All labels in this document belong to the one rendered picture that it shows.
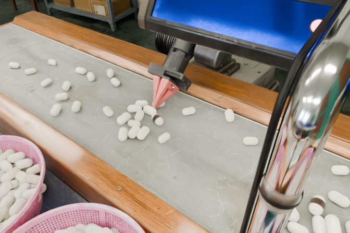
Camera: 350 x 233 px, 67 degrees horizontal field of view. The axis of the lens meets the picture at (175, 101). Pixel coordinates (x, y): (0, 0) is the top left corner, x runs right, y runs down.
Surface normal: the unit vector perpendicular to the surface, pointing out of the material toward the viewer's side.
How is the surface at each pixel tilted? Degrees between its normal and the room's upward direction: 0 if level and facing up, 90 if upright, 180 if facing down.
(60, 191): 0
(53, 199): 0
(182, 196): 0
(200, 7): 58
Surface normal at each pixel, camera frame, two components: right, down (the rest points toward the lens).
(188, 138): -0.03, -0.78
